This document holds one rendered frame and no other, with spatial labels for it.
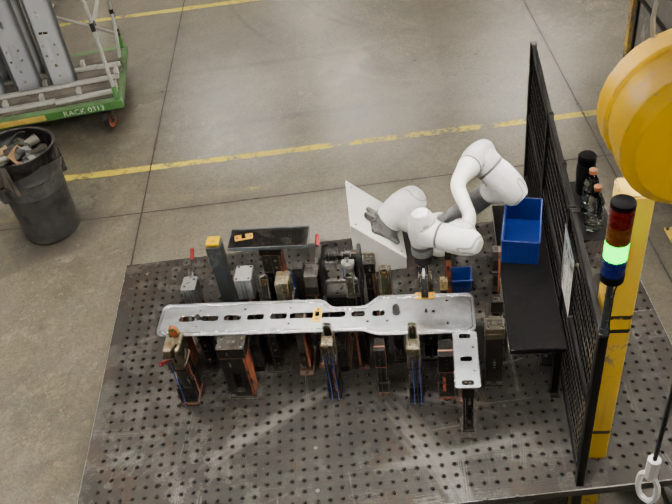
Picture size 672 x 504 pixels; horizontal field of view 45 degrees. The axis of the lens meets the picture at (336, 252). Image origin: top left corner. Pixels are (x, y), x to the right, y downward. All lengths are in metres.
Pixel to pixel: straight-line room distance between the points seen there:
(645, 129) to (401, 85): 6.18
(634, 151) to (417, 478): 2.67
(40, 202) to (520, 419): 3.59
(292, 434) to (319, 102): 3.83
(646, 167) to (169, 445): 3.03
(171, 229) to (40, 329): 1.12
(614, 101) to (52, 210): 5.25
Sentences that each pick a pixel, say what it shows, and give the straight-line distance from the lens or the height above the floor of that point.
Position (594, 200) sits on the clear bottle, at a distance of 3.09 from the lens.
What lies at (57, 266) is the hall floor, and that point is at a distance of 5.80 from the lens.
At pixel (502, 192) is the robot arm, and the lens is 3.51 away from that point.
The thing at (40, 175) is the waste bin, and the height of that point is 0.58.
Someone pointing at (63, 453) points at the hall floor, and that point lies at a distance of 4.68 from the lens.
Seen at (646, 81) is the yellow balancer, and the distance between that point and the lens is 0.74.
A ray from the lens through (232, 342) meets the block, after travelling 3.42.
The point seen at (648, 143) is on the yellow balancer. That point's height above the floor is 3.09.
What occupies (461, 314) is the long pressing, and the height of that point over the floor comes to 1.00.
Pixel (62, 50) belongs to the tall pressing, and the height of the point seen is 0.58.
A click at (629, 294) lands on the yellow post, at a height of 1.61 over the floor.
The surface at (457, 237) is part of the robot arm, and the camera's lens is 3.03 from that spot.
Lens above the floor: 3.50
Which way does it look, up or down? 42 degrees down
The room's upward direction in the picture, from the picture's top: 9 degrees counter-clockwise
